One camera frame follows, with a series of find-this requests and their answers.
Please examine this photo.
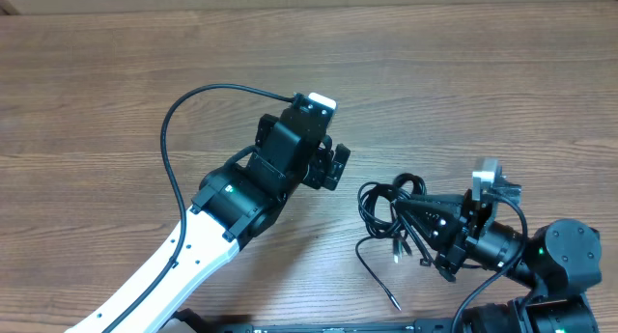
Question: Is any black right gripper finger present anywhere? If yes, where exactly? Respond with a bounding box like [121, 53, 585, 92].
[395, 200, 462, 251]
[403, 194, 464, 208]

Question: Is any black usb cable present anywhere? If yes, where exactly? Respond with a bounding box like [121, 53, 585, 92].
[354, 172, 435, 313]

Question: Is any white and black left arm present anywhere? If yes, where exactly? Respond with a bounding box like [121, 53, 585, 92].
[72, 109, 350, 332]

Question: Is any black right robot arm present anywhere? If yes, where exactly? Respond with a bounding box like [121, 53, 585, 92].
[394, 189, 602, 332]

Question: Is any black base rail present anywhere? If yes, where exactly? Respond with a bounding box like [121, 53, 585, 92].
[157, 309, 453, 333]

